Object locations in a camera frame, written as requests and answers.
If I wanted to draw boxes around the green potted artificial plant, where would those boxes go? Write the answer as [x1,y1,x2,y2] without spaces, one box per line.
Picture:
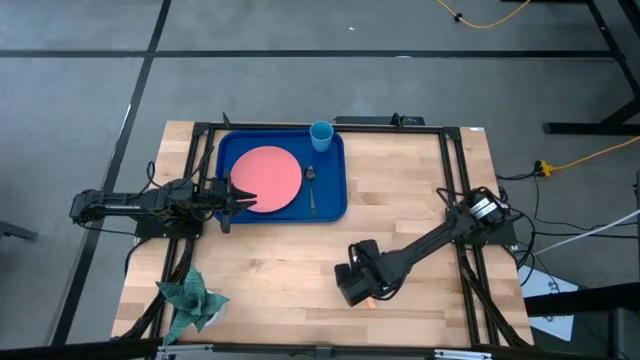
[155,264,231,346]

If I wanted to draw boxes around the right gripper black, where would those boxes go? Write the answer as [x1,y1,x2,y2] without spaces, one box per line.
[334,239,386,307]

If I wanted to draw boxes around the yellow extension cable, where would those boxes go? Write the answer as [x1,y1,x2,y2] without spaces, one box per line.
[434,0,532,30]

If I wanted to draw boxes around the black workbench frame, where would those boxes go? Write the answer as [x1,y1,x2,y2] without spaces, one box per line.
[542,0,640,136]

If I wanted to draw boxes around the metal spoon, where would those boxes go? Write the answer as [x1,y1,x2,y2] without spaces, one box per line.
[304,165,318,214]

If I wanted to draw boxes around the yellow cable with plug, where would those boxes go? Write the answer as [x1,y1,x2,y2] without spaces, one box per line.
[535,135,640,178]

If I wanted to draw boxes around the black aluminium table frame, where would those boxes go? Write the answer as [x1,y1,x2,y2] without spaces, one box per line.
[112,112,534,360]

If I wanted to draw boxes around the pink round plate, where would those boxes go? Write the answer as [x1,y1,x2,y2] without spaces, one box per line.
[229,145,303,214]

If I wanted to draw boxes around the blue plastic tray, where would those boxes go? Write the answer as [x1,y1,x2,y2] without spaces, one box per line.
[214,129,349,225]

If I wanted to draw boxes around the grey furniture foot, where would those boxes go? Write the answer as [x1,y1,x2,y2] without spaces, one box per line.
[0,219,39,241]

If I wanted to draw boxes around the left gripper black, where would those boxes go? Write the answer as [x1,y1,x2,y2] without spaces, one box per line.
[208,169,259,234]

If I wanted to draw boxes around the silver metal bracket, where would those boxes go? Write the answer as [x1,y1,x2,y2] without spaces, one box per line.
[157,343,216,360]
[433,348,494,360]

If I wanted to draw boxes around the white paper sheet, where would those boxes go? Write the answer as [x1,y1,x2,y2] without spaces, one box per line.
[519,264,580,342]

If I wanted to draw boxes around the black beam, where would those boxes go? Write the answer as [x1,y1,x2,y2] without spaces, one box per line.
[524,282,640,317]

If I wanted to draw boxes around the black floor cable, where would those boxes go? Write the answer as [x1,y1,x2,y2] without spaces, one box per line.
[494,172,640,241]

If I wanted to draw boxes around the light blue plastic cup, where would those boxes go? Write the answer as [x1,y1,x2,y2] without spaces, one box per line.
[309,120,335,153]

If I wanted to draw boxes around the white cable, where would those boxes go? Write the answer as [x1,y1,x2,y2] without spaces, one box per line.
[533,209,640,256]

